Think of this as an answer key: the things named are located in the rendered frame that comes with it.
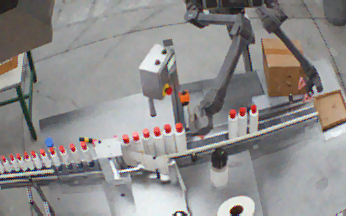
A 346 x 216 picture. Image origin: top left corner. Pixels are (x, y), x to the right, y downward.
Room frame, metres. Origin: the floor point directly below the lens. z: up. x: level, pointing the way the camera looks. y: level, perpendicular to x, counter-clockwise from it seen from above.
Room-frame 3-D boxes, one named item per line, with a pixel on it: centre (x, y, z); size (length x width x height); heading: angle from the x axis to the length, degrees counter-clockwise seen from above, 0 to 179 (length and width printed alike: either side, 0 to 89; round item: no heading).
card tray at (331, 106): (2.09, -1.07, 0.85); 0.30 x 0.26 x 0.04; 95
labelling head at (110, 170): (1.87, 0.34, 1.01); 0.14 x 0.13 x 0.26; 95
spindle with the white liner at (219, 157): (1.73, -0.18, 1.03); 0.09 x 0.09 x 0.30
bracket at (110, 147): (1.86, 0.34, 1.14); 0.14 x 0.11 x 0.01; 95
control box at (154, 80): (2.08, 0.04, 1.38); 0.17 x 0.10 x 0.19; 150
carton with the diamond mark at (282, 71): (2.38, -0.72, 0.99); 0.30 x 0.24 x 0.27; 85
